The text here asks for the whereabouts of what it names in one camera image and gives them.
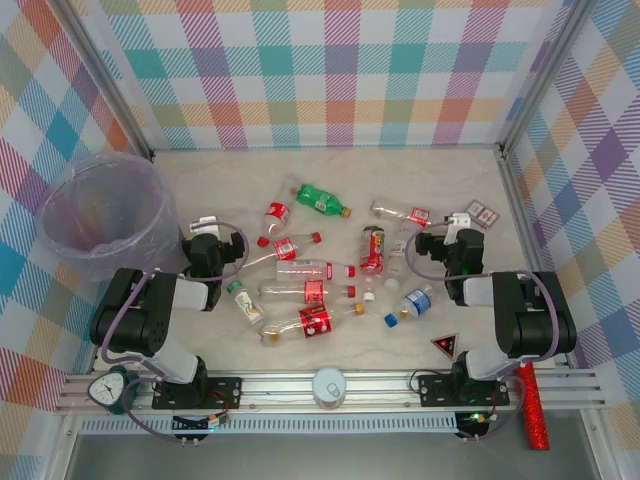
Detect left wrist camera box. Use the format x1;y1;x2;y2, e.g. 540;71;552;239
188;215;221;237

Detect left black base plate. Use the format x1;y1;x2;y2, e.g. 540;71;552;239
151;375;244;412

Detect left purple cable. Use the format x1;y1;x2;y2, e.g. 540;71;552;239
99;222;250;445

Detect red glitter microphone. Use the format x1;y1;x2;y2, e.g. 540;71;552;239
517;362;551;451

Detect red bottle white cap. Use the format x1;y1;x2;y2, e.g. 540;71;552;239
358;224;387;304

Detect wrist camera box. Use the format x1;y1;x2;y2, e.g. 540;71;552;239
188;215;221;237
443;212;474;246

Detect bin with purple bag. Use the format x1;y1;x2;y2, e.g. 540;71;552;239
34;151;184;285

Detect green alarm clock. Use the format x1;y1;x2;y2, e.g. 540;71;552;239
87;364;142;416

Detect blue label bottle blue cap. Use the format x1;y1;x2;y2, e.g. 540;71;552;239
382;283;435;328

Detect slim clear bottle red label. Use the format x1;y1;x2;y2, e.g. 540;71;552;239
257;279;358;305

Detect small bottle green cap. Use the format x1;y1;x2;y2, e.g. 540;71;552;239
226;279;267;325

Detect small black controller board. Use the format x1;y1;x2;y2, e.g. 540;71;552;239
455;409;494;442
171;412;232;434

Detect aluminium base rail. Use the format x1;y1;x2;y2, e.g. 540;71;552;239
53;368;606;416

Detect silver tin can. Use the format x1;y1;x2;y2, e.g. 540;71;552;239
312;367;349;411

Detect clear bottle orange cap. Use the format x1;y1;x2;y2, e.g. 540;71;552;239
258;301;366;347

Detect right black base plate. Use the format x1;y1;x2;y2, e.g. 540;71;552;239
417;372;512;409

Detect aluminium frame post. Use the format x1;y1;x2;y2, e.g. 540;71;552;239
494;0;594;157
58;0;157;162

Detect green plastic bottle yellow cap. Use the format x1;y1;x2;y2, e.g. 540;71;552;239
293;183;353;219

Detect clear bottle white red label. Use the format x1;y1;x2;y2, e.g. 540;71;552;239
275;258;357;282

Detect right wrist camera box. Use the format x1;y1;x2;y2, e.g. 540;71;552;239
443;212;474;246

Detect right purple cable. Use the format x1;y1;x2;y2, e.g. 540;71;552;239
404;214;560;445

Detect short clear bottle red label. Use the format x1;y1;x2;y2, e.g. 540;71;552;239
257;173;301;250

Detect clear bottle brown residue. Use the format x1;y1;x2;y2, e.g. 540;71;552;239
368;198;433;227

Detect white slotted cable duct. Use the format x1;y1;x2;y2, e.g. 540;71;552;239
79;412;459;436

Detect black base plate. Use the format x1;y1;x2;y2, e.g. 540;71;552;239
417;372;512;409
151;375;244;412

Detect purple cable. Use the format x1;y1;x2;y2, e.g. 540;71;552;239
99;222;250;445
404;214;560;445

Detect clear bottle barcode red label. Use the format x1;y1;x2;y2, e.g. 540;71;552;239
234;230;323;279

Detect clear bottle white cap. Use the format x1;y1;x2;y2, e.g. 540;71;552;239
383;224;412;293

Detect red black triangle sign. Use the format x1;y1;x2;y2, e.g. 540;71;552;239
430;331;460;362

